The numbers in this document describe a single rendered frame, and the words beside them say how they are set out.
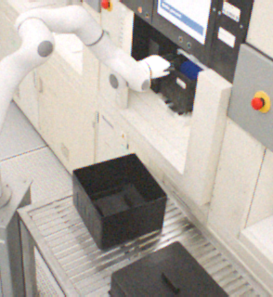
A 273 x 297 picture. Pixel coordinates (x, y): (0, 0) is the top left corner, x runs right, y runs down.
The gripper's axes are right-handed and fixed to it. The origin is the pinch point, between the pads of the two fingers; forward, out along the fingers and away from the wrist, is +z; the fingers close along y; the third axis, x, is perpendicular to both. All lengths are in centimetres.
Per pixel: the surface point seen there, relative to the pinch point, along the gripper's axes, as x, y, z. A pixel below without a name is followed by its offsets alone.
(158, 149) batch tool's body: -32.1, 14.5, -17.0
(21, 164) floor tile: -119, -100, -23
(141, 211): -29, 40, -48
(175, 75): -10.0, -1.0, 4.7
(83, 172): -28, 11, -54
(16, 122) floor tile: -119, -143, -3
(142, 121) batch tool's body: -32.0, -5.4, -9.1
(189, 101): -18.2, 9.3, 4.7
